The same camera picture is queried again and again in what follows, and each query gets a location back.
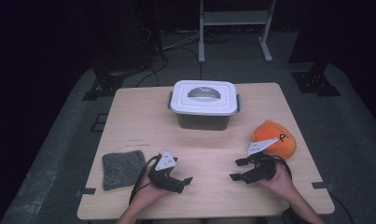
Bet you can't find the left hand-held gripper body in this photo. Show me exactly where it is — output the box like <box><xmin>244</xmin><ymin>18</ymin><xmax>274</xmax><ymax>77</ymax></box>
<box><xmin>147</xmin><ymin>149</ymin><xmax>186</xmax><ymax>194</ymax></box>

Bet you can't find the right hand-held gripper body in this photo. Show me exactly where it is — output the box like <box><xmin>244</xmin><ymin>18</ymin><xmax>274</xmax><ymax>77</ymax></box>
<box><xmin>243</xmin><ymin>137</ymin><xmax>279</xmax><ymax>185</ymax></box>

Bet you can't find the orange plush toy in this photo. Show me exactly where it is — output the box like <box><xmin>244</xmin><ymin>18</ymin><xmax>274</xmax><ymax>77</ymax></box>
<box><xmin>250</xmin><ymin>119</ymin><xmax>298</xmax><ymax>160</ymax></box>

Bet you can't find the grey fluffy cloth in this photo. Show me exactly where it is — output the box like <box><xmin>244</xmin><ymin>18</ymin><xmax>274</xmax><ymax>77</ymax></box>
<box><xmin>101</xmin><ymin>149</ymin><xmax>146</xmax><ymax>191</ymax></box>

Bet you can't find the clear plastic storage box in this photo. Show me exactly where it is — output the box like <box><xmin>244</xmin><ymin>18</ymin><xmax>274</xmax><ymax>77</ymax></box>
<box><xmin>167</xmin><ymin>91</ymin><xmax>241</xmax><ymax>132</ymax></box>

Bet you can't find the white box lid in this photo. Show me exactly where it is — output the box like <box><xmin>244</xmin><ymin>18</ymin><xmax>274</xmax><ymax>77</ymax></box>
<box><xmin>170</xmin><ymin>79</ymin><xmax>240</xmax><ymax>117</ymax></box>

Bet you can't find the person's left hand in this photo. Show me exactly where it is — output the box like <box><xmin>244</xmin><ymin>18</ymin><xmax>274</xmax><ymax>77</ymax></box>
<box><xmin>134</xmin><ymin>167</ymin><xmax>172</xmax><ymax>203</ymax></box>

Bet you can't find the person's right hand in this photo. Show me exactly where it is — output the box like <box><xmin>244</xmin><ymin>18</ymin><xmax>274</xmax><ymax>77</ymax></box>
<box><xmin>258</xmin><ymin>162</ymin><xmax>294</xmax><ymax>196</ymax></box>

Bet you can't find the black chair armrest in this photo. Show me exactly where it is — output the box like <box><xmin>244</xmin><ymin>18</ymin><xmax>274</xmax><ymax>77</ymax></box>
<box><xmin>281</xmin><ymin>207</ymin><xmax>299</xmax><ymax>224</ymax></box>

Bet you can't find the black tape strip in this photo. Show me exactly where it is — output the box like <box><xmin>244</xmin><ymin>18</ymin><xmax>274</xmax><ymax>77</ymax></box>
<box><xmin>311</xmin><ymin>181</ymin><xmax>335</xmax><ymax>190</ymax></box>
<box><xmin>76</xmin><ymin>188</ymin><xmax>97</xmax><ymax>198</ymax></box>

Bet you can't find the black floor tape square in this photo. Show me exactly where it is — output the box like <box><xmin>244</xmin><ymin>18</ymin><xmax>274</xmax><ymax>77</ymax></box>
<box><xmin>90</xmin><ymin>113</ymin><xmax>109</xmax><ymax>133</ymax></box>

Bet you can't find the black stand base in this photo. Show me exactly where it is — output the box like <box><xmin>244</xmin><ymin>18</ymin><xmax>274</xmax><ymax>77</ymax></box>
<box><xmin>291</xmin><ymin>61</ymin><xmax>342</xmax><ymax>97</ymax></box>
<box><xmin>82</xmin><ymin>64</ymin><xmax>146</xmax><ymax>102</ymax></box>

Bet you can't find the white metal stand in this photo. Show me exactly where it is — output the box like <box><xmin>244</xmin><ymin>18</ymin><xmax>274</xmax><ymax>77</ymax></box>
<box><xmin>198</xmin><ymin>0</ymin><xmax>277</xmax><ymax>63</ymax></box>

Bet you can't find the left hand-held gripper cable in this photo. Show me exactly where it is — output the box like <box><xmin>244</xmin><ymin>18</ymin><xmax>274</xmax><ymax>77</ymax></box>
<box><xmin>129</xmin><ymin>154</ymin><xmax>160</xmax><ymax>204</ymax></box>

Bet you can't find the hand-held gripper cable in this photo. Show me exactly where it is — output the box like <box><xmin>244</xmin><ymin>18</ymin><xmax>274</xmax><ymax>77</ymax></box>
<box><xmin>263</xmin><ymin>154</ymin><xmax>293</xmax><ymax>183</ymax></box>
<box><xmin>129</xmin><ymin>154</ymin><xmax>160</xmax><ymax>204</ymax></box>

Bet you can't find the right hand-held gripper cable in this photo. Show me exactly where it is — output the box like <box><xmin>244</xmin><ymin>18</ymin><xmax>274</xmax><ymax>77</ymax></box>
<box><xmin>263</xmin><ymin>154</ymin><xmax>293</xmax><ymax>183</ymax></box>

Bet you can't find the black floor cable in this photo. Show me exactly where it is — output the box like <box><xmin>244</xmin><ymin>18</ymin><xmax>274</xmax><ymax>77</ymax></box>
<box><xmin>134</xmin><ymin>46</ymin><xmax>204</xmax><ymax>89</ymax></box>

